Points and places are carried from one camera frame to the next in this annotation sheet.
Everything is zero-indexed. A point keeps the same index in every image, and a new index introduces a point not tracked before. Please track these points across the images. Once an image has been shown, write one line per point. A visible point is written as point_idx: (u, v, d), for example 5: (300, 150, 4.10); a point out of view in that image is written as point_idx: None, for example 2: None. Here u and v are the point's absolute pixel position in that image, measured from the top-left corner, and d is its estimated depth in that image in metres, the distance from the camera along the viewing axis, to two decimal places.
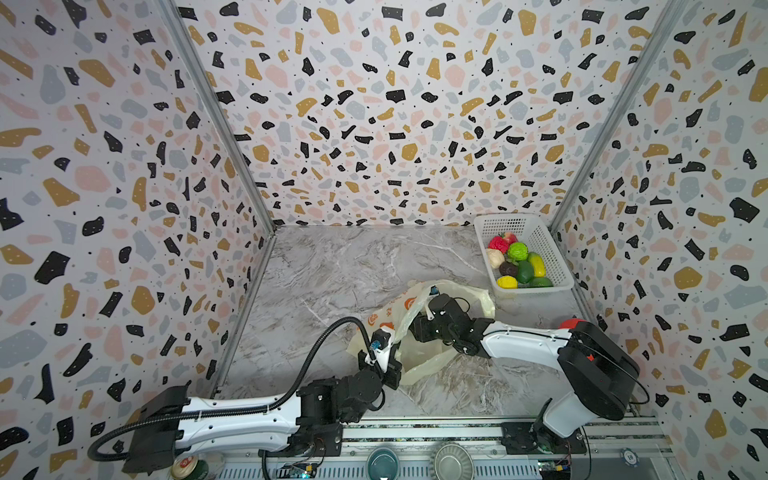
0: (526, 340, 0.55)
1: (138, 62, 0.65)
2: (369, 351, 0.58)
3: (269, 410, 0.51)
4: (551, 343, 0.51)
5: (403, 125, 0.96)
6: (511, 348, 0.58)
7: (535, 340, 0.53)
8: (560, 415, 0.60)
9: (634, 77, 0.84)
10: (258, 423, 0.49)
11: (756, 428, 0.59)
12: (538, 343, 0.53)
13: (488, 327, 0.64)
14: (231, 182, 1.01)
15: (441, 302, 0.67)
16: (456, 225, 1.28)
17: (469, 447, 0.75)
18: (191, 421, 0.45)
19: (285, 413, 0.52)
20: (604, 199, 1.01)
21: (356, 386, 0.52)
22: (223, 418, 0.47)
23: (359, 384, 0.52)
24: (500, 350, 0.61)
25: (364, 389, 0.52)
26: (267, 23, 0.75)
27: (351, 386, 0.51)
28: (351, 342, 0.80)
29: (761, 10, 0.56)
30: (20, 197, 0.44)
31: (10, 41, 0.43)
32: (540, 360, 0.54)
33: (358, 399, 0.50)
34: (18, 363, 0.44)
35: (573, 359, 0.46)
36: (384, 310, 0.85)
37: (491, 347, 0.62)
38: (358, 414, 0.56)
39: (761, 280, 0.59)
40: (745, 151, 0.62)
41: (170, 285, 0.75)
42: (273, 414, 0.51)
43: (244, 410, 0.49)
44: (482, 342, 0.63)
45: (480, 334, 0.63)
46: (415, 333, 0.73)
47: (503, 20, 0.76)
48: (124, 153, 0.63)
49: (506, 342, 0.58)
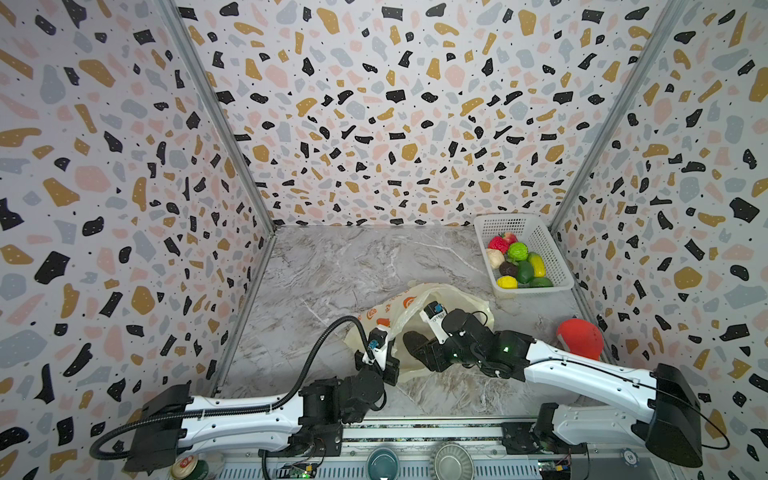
0: (594, 378, 0.47)
1: (138, 62, 0.65)
2: (366, 351, 0.65)
3: (271, 409, 0.51)
4: (633, 390, 0.44)
5: (403, 125, 0.96)
6: (568, 382, 0.49)
7: (612, 385, 0.46)
8: (582, 428, 0.58)
9: (634, 77, 0.84)
10: (260, 422, 0.49)
11: (756, 429, 0.59)
12: (614, 387, 0.45)
13: (533, 354, 0.53)
14: (231, 182, 1.01)
15: (457, 320, 0.57)
16: (456, 225, 1.28)
17: (469, 447, 0.75)
18: (194, 419, 0.45)
19: (287, 413, 0.52)
20: (604, 199, 1.01)
21: (359, 387, 0.52)
22: (226, 417, 0.47)
23: (361, 385, 0.52)
24: (551, 381, 0.52)
25: (367, 391, 0.52)
26: (267, 23, 0.75)
27: (354, 387, 0.52)
28: (349, 333, 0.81)
29: (761, 10, 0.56)
30: (20, 197, 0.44)
31: (10, 41, 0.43)
32: (605, 402, 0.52)
33: (360, 399, 0.51)
34: (18, 363, 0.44)
35: (665, 416, 0.40)
36: (382, 306, 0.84)
37: (540, 375, 0.52)
38: (360, 414, 0.57)
39: (761, 280, 0.59)
40: (745, 151, 0.62)
41: (170, 285, 0.75)
42: (276, 413, 0.51)
43: (246, 409, 0.49)
44: (527, 369, 0.52)
45: (520, 361, 0.52)
46: (428, 363, 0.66)
47: (503, 20, 0.76)
48: (124, 153, 0.63)
49: (565, 375, 0.49)
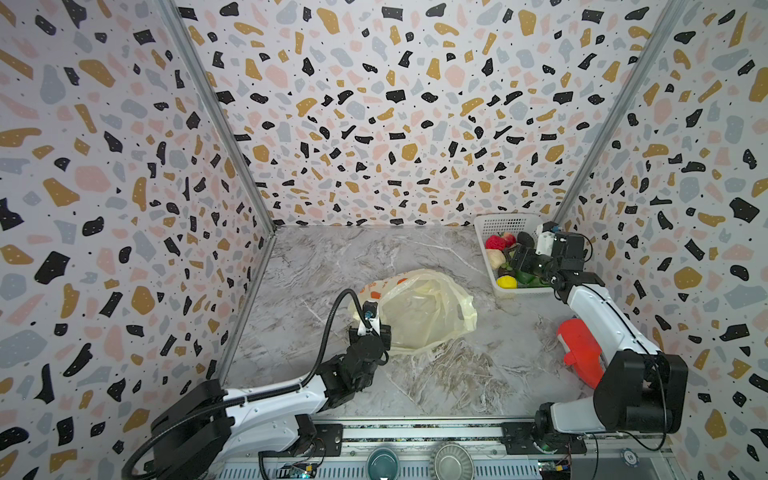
0: (610, 320, 0.51)
1: (138, 62, 0.65)
2: (362, 321, 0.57)
3: (301, 388, 0.54)
4: (630, 342, 0.47)
5: (402, 125, 0.96)
6: (581, 303, 0.57)
7: (610, 323, 0.50)
8: (570, 411, 0.59)
9: (634, 77, 0.84)
10: (294, 402, 0.52)
11: (756, 429, 0.59)
12: (617, 331, 0.49)
13: (590, 282, 0.59)
14: (232, 182, 1.02)
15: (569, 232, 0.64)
16: (456, 225, 1.28)
17: (469, 447, 0.75)
18: (239, 406, 0.46)
19: (315, 389, 0.56)
20: (604, 199, 1.01)
21: (362, 350, 0.58)
22: (267, 400, 0.49)
23: (363, 348, 0.58)
24: (573, 299, 0.59)
25: (370, 350, 0.58)
26: (267, 23, 0.75)
27: (357, 352, 0.57)
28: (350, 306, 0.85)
29: (761, 10, 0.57)
30: (20, 197, 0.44)
31: (10, 41, 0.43)
32: (603, 344, 0.50)
33: (367, 359, 0.57)
34: (18, 364, 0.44)
35: (629, 357, 0.44)
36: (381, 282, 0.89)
37: (579, 302, 0.58)
38: (371, 375, 0.63)
39: (761, 280, 0.59)
40: (745, 151, 0.62)
41: (170, 285, 0.75)
42: (305, 391, 0.54)
43: (279, 391, 0.51)
44: (573, 289, 0.59)
45: (580, 280, 0.60)
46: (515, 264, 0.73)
47: (503, 19, 0.76)
48: (124, 153, 0.63)
49: (585, 302, 0.56)
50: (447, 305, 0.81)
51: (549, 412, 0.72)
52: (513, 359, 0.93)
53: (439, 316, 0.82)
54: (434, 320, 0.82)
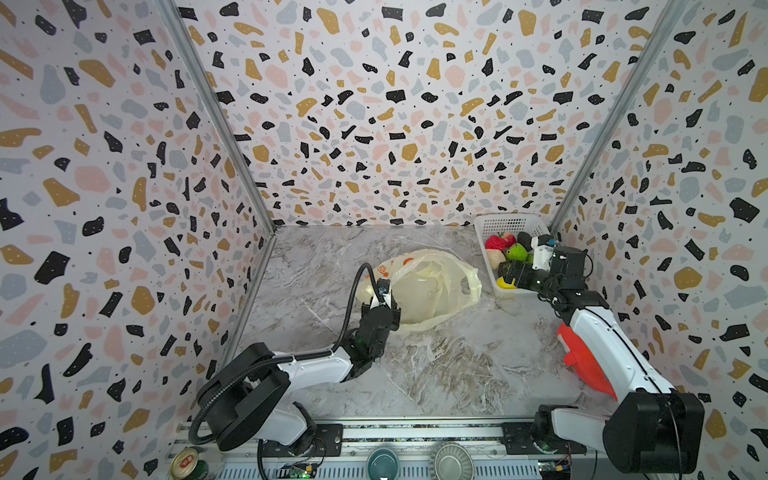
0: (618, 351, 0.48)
1: (138, 62, 0.65)
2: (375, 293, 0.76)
3: (332, 352, 0.59)
4: (640, 378, 0.44)
5: (402, 125, 0.96)
6: (584, 328, 0.55)
7: (617, 354, 0.48)
8: (572, 420, 0.59)
9: (634, 77, 0.84)
10: (328, 364, 0.56)
11: (756, 429, 0.59)
12: (626, 364, 0.46)
13: (596, 305, 0.57)
14: (232, 182, 1.02)
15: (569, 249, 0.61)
16: (456, 225, 1.28)
17: (469, 447, 0.75)
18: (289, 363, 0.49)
19: (342, 356, 0.60)
20: (604, 199, 1.01)
21: (375, 319, 0.62)
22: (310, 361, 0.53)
23: (376, 317, 0.63)
24: (576, 323, 0.56)
25: (381, 318, 0.63)
26: (267, 23, 0.75)
27: (371, 321, 0.62)
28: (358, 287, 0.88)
29: (760, 10, 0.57)
30: (20, 197, 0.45)
31: (10, 41, 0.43)
32: (609, 374, 0.48)
33: (380, 327, 0.62)
34: (18, 363, 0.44)
35: (643, 400, 0.41)
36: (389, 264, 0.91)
37: (583, 327, 0.55)
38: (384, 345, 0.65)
39: (761, 280, 0.59)
40: (745, 151, 0.62)
41: (170, 285, 0.75)
42: (336, 356, 0.59)
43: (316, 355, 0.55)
44: (577, 313, 0.56)
45: (582, 301, 0.57)
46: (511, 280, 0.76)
47: (503, 19, 0.76)
48: (124, 153, 0.63)
49: (590, 329, 0.53)
50: (449, 285, 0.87)
51: (549, 414, 0.66)
52: (513, 359, 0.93)
53: (442, 293, 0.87)
54: (437, 298, 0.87)
